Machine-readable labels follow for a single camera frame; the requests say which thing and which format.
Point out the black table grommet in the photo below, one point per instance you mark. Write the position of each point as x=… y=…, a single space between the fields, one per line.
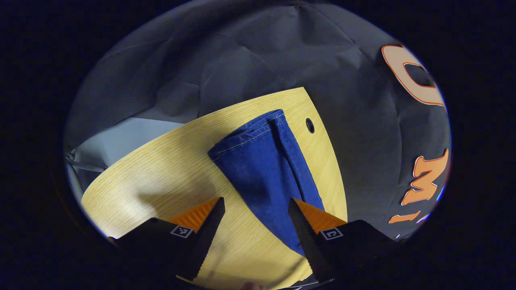
x=310 y=125

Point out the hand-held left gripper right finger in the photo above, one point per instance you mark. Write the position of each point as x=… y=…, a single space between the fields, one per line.
x=304 y=237

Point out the blue denim jeans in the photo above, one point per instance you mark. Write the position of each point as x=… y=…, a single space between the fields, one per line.
x=266 y=169

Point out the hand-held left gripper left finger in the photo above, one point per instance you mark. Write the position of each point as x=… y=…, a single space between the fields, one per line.
x=207 y=241

